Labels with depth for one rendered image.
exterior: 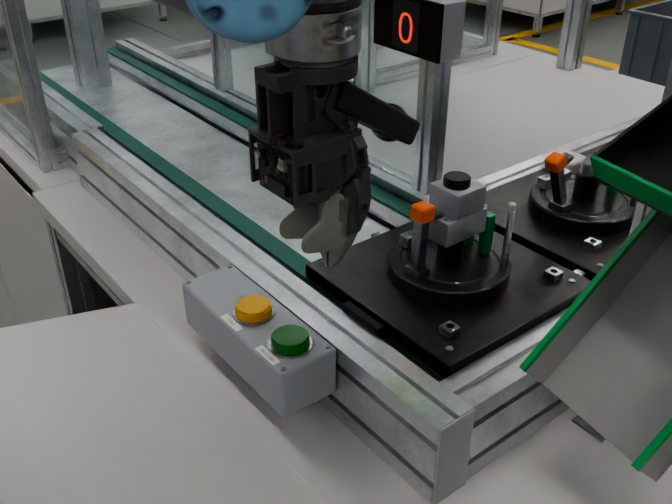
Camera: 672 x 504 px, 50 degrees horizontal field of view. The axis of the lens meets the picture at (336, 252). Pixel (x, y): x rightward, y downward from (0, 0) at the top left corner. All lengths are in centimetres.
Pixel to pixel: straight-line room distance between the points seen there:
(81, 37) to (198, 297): 93
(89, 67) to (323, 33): 114
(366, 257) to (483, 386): 24
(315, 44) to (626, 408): 39
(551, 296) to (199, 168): 66
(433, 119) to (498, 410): 44
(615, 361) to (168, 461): 45
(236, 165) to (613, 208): 61
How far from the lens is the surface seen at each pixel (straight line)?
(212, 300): 84
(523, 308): 82
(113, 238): 119
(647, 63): 282
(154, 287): 106
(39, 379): 94
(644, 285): 69
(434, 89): 100
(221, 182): 121
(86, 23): 167
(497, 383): 73
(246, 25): 41
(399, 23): 96
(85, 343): 98
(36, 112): 142
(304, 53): 60
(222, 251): 93
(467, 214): 81
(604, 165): 58
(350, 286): 83
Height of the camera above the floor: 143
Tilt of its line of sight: 31 degrees down
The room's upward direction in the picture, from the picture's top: straight up
